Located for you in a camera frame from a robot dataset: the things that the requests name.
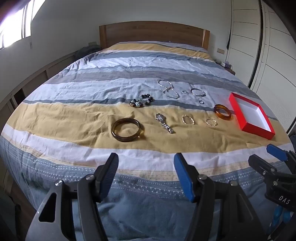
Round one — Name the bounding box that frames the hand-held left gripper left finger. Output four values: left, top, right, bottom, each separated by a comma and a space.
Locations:
25, 152, 119, 241

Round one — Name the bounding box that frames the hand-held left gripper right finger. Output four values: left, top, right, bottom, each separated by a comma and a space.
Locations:
173, 152, 263, 241

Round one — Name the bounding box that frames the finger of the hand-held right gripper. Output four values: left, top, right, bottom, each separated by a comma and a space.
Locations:
266, 144, 296, 173
248, 154, 292, 186

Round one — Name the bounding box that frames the red cardboard box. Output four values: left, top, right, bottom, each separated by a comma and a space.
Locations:
228, 92, 276, 140

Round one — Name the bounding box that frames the dark brown bangle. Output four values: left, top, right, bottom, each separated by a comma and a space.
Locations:
111, 118, 145, 142

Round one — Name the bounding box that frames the gold chain bracelet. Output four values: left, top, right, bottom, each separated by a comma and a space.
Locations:
182, 114, 195, 125

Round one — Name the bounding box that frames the silver wristwatch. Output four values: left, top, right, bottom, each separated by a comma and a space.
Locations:
155, 113, 176, 134

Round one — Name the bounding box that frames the amber bangle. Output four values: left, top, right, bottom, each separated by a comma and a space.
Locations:
213, 104, 233, 121

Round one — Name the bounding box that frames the black beaded bracelet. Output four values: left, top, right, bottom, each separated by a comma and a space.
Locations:
129, 94, 153, 108

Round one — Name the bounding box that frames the thin silver bracelet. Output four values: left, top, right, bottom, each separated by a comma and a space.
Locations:
158, 80, 174, 89

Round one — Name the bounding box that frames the wooden bed with striped duvet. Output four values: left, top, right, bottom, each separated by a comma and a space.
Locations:
0, 41, 294, 241

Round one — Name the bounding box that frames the wooden nightstand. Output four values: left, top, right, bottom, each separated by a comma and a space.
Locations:
220, 61, 237, 76

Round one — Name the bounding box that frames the white wardrobe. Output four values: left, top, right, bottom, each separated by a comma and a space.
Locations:
225, 0, 296, 135

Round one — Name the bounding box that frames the grey folded blanket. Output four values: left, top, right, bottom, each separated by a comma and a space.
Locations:
75, 46, 102, 58

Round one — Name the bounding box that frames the low side cabinet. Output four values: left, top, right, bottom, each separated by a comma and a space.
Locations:
0, 50, 79, 121

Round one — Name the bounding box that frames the wooden headboard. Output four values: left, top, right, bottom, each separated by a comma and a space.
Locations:
99, 21, 211, 51

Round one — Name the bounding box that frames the window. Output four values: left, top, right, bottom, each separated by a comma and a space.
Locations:
0, 0, 47, 49

